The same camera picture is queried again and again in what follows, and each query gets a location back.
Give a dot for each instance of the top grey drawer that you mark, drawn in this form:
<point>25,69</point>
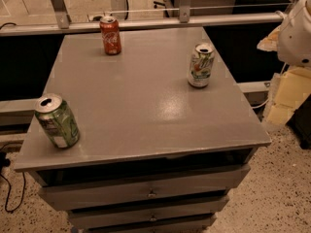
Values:
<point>90,195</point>

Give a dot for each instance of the middle grey drawer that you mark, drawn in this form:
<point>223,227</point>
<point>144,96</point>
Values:
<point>147,212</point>

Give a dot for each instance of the red cola can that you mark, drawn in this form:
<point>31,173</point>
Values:
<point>109,27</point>

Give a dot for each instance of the grey metal rail frame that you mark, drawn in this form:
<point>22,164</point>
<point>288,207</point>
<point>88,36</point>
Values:
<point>31,28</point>

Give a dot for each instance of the grey drawer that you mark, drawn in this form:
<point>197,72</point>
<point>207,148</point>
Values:
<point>147,212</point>
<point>90,195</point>
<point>167,225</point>

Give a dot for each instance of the white green soda can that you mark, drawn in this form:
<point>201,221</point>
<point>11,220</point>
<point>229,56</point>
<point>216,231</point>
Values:
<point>201,63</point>

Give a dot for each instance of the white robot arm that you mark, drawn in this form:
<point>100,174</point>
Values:
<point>292,42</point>

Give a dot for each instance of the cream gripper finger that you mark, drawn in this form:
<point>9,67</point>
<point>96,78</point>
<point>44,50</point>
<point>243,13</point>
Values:
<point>270,42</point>
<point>286,94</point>

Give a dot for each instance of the bottom grey drawer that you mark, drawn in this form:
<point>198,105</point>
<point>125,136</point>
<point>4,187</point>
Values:
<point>167,225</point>

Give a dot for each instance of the grey drawer cabinet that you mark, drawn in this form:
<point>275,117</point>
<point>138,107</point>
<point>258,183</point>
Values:
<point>138,116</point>

